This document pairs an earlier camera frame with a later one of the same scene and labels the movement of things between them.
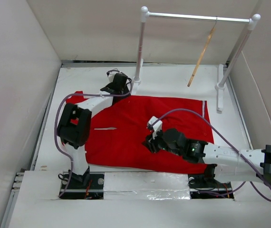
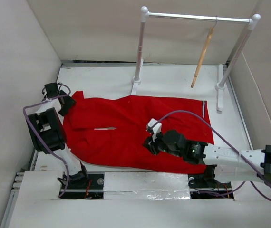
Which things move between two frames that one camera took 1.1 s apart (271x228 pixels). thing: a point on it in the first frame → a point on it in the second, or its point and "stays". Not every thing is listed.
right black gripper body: [159, 143] stays
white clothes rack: [252, 22] stays
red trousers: [122, 128] stays
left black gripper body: [122, 90] → [68, 103]
